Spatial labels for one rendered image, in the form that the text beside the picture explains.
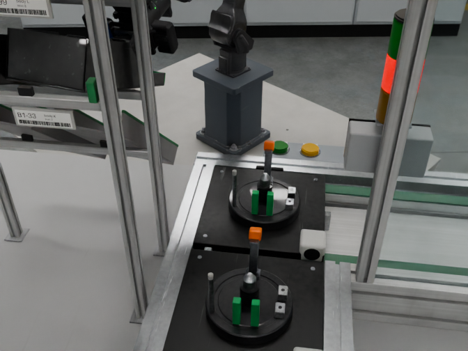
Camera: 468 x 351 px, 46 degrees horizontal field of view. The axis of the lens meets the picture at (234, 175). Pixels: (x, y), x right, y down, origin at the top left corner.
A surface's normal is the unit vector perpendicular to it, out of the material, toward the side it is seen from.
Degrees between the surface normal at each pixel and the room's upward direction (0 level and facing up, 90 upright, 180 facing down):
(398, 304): 90
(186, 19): 90
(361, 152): 90
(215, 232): 0
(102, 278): 0
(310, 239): 0
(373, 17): 90
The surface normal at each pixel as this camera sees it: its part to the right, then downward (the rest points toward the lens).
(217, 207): 0.00, -0.79
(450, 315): -0.14, 0.60
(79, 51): -0.28, 0.19
